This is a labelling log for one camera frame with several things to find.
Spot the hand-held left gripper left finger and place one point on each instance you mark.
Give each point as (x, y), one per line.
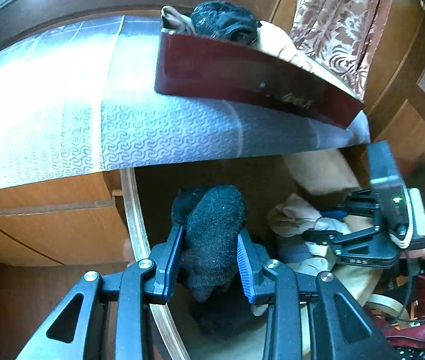
(169, 266)

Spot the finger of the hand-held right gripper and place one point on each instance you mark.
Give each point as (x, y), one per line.
(358, 204)
(325, 235)

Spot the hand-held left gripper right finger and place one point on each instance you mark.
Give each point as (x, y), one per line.
(244, 270)

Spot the beige sock bundle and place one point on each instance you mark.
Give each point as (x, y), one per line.
(291, 213)
(276, 41)

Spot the black fuzzy sock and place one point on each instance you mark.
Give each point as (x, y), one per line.
(212, 225)

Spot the wooden drawer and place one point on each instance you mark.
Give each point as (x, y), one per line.
(152, 195)

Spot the red tin box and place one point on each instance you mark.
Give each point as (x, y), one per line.
(235, 78)

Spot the black fluffy sock bundle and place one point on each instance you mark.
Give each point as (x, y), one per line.
(223, 18)

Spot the white sock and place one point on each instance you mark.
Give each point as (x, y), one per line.
(332, 223)

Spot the dark navy sock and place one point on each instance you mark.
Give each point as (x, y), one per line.
(227, 318)

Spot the pale round rim object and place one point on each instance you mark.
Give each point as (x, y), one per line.
(389, 302)

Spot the person's red jacket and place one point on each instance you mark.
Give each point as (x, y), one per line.
(422, 333)

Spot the wooden cabinet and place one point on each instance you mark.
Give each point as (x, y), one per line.
(47, 225)

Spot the blue checked cloth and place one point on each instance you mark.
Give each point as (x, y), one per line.
(141, 131)

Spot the brown patterned curtain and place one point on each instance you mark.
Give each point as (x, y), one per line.
(340, 18)

